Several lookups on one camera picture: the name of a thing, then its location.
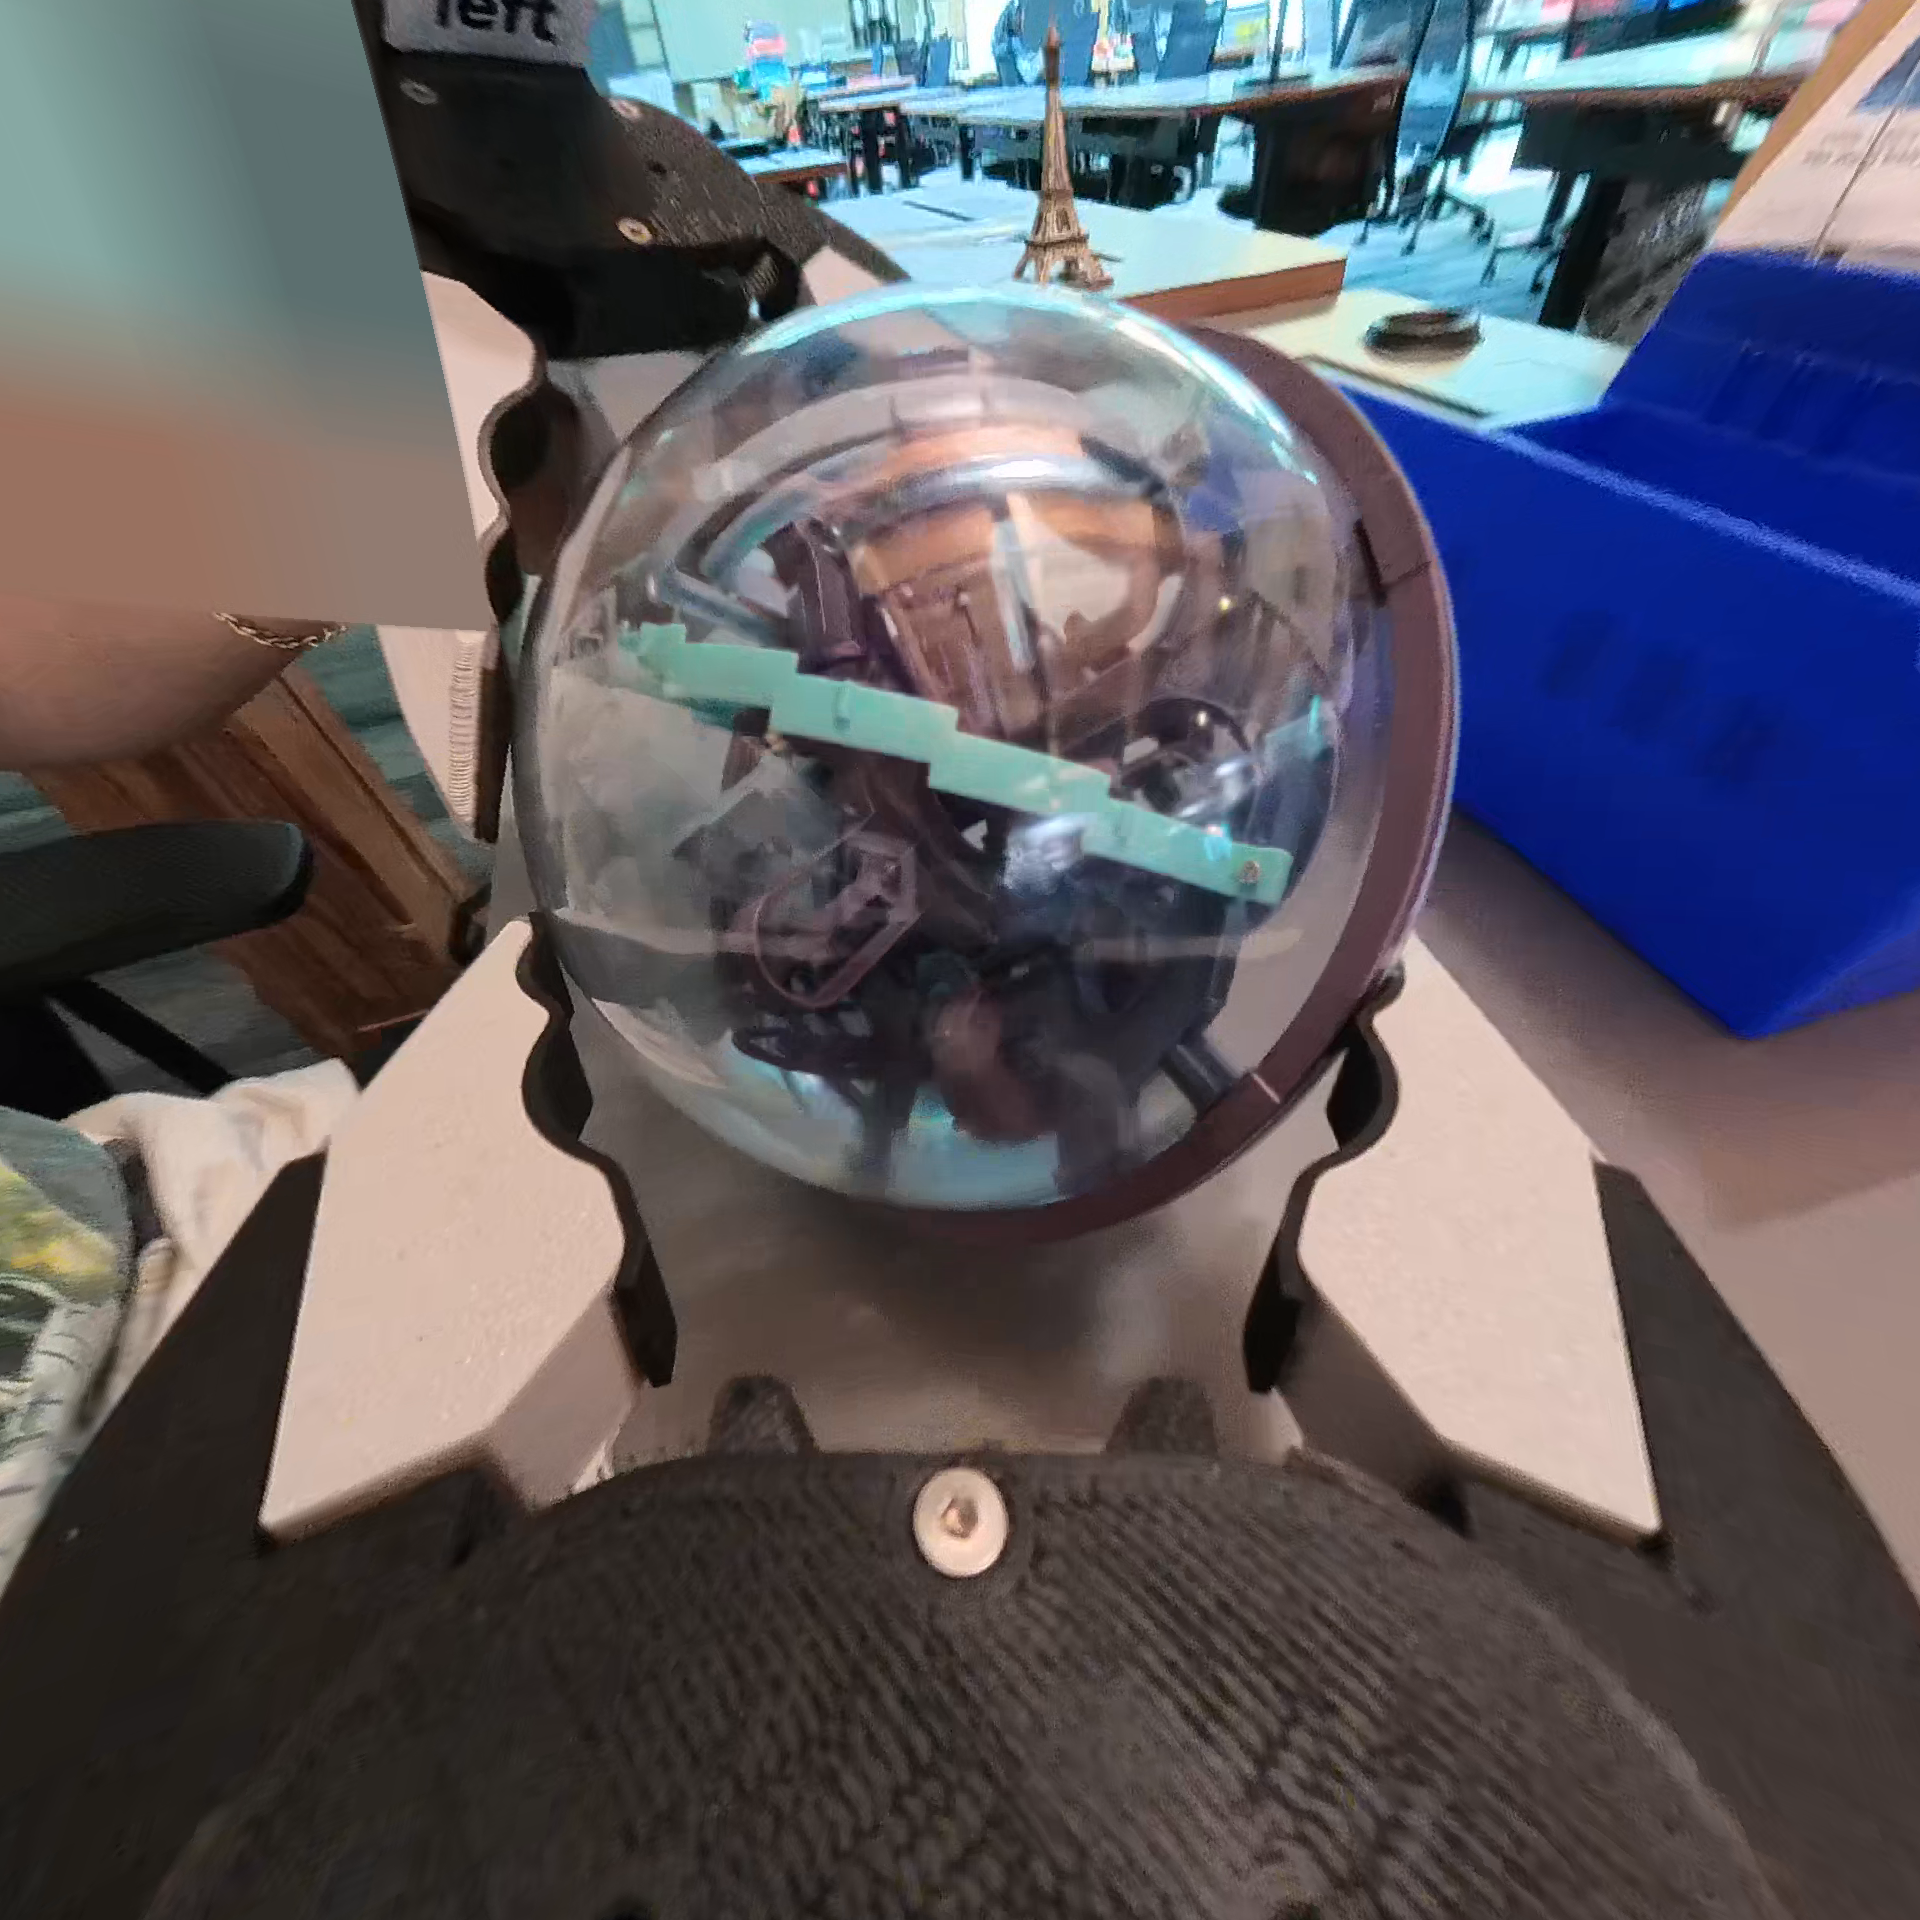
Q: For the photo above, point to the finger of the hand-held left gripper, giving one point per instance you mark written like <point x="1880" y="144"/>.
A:
<point x="480" y="336"/>

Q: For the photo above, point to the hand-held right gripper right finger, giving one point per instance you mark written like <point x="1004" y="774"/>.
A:
<point x="1478" y="1290"/>

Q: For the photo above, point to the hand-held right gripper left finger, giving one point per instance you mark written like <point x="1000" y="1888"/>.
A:
<point x="434" y="1290"/>

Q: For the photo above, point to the clear plastic maze ball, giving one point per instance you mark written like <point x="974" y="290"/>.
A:
<point x="974" y="748"/>

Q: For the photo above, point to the person's left forearm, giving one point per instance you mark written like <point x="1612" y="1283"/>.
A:
<point x="119" y="691"/>

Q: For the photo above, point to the person's pale clothing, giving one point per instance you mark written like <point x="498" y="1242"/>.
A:
<point x="225" y="1139"/>

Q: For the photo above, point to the patterned cloth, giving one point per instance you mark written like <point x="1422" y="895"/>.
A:
<point x="52" y="1319"/>

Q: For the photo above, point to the small tower model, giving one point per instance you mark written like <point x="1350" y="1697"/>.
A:
<point x="1061" y="194"/>

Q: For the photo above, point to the black chair armrest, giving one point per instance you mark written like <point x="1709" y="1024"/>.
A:
<point x="133" y="886"/>

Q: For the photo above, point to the blue plastic bin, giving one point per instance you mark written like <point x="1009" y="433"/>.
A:
<point x="1678" y="675"/>

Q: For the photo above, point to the black round desk grommet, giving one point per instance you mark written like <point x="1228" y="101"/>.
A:
<point x="1422" y="330"/>

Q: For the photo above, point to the black office chair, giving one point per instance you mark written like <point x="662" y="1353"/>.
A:
<point x="1431" y="107"/>

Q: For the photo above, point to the printed instruction sheet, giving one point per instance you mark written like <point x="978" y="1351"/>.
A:
<point x="1847" y="151"/>

